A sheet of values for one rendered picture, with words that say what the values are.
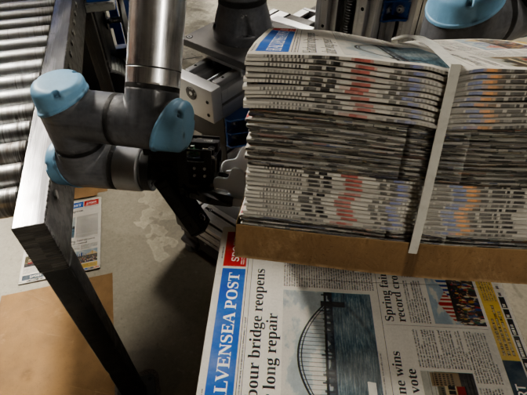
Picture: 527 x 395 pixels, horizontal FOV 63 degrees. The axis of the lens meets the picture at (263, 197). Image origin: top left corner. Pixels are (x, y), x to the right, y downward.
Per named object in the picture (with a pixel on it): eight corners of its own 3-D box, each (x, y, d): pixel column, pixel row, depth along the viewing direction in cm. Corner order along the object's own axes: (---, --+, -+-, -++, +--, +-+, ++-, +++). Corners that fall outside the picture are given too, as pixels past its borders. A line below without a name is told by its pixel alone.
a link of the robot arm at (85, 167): (33, 157, 64) (53, 195, 70) (103, 161, 63) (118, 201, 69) (56, 125, 69) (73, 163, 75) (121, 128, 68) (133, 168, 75)
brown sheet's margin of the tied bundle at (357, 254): (351, 176, 73) (356, 152, 71) (376, 274, 47) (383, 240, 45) (259, 166, 73) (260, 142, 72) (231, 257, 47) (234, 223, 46)
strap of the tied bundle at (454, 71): (373, 182, 73) (397, 38, 63) (410, 284, 46) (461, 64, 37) (368, 181, 73) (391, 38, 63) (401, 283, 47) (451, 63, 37)
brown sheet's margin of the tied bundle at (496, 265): (490, 183, 71) (496, 158, 69) (595, 288, 45) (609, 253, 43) (392, 179, 72) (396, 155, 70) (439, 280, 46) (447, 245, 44)
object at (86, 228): (101, 268, 156) (100, 266, 155) (18, 285, 151) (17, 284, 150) (101, 197, 181) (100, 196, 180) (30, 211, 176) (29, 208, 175)
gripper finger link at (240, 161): (278, 146, 71) (223, 151, 68) (276, 179, 73) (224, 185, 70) (270, 140, 73) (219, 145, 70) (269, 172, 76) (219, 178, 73)
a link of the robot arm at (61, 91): (117, 70, 60) (134, 132, 68) (44, 62, 61) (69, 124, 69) (91, 101, 55) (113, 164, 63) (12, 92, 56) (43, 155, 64)
